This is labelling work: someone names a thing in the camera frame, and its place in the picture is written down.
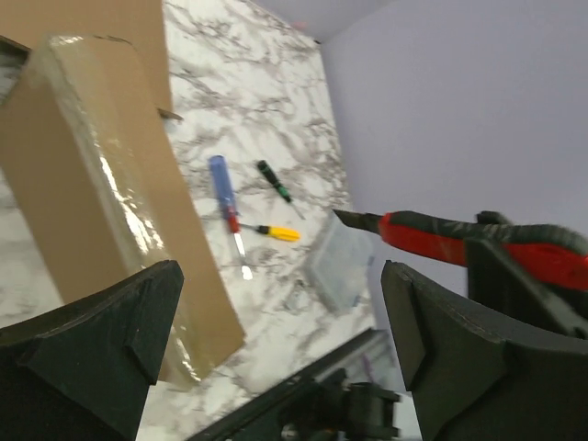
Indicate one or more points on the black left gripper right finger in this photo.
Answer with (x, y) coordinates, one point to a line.
(477, 374)

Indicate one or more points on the green black screwdriver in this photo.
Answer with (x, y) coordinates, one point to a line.
(272, 179)

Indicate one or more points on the red black utility knife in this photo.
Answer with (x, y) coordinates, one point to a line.
(444, 240)

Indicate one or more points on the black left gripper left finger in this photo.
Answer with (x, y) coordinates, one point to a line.
(83, 371)

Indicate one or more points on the clear plastic screw box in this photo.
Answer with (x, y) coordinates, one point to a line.
(337, 266)

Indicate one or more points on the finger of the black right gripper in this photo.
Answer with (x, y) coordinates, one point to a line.
(498, 228)
(498, 282)

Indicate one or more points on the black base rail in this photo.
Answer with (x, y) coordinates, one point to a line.
(333, 398)

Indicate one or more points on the brown cardboard express box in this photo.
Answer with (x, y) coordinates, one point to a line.
(25, 23)

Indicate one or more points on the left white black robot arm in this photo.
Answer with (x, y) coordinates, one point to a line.
(82, 372)

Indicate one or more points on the blue red screwdriver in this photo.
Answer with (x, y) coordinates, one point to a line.
(226, 199)

